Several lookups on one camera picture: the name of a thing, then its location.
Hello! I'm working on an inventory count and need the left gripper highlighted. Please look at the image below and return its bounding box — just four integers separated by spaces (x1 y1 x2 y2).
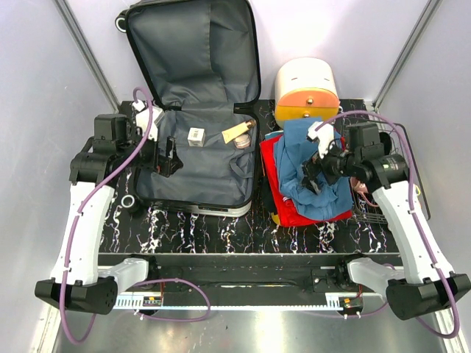
118 124 183 177

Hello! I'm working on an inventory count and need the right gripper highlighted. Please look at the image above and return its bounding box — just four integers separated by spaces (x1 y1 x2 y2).
300 135 361 196

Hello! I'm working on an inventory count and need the blue cloth garment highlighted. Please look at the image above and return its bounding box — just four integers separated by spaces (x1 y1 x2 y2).
273 118 353 221

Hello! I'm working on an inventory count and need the small white barcode box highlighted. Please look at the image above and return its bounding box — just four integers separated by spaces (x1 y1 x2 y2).
187 127 205 147

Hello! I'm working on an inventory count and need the red cloth garment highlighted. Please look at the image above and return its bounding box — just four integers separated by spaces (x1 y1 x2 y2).
260 133 353 227

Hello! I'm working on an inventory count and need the white black space suitcase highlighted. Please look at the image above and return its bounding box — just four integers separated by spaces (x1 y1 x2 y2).
116 0 263 217

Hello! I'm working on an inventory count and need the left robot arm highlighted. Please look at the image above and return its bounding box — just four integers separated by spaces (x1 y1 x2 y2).
35 107 183 315

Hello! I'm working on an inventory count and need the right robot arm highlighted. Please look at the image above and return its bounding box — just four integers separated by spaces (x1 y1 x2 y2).
302 121 470 321

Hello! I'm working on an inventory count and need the beige cosmetic bottle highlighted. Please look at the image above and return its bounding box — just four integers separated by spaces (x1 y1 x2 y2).
222 119 256 144

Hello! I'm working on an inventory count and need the black marble mat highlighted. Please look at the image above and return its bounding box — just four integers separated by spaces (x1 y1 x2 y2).
99 100 398 254

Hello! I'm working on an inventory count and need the round cosmetic jar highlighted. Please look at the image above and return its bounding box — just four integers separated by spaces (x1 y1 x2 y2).
233 134 251 149

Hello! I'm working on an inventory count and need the white orange drawer cabinet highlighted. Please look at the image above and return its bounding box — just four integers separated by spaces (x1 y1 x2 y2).
274 57 340 127

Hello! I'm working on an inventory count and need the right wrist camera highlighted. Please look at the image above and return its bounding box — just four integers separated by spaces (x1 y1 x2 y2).
306 121 335 159

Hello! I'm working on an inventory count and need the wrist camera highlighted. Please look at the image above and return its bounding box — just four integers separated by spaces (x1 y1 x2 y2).
306 121 335 159
132 100 164 142

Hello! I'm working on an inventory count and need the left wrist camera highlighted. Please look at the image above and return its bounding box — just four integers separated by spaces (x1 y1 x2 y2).
132 100 164 142

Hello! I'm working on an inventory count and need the black wire dish rack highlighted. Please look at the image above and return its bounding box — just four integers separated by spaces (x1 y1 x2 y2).
342 118 431 224

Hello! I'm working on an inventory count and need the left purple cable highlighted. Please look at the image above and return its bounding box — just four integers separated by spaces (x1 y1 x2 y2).
59 86 213 345

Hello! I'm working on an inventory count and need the purple cable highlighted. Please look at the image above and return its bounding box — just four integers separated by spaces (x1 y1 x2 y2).
316 110 461 338
59 86 213 345

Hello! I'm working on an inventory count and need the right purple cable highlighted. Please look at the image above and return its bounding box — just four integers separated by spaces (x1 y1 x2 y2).
316 110 461 338

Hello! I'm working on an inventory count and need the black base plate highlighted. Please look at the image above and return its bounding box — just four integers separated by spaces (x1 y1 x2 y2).
140 254 368 310

